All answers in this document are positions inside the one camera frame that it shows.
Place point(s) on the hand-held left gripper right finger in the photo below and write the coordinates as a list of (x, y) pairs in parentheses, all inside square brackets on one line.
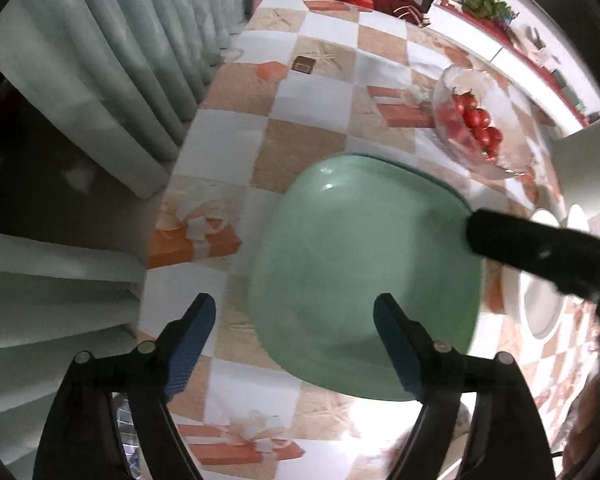
[(395, 340)]

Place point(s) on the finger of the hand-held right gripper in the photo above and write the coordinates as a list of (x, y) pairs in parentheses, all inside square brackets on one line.
[(510, 240)]

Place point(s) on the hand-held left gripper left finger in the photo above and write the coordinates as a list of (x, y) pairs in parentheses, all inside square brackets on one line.
[(192, 345)]

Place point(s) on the white bowl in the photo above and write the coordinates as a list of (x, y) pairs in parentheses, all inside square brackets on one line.
[(540, 305)]

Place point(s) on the green plate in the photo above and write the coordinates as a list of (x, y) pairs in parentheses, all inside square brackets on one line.
[(355, 260)]

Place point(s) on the person's right forearm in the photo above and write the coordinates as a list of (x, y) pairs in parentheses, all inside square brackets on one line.
[(592, 400)]

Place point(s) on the white electric kettle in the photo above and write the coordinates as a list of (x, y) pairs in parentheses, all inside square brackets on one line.
[(585, 170)]

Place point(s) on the pile of cherry tomatoes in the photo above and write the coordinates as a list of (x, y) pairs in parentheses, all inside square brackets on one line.
[(477, 120)]

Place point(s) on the white chair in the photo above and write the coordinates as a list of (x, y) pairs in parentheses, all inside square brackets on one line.
[(55, 285)]

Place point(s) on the glass bowl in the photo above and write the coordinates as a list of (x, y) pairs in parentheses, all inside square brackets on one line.
[(447, 85)]

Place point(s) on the white low cabinet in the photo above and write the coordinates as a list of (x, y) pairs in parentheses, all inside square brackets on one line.
[(480, 40)]

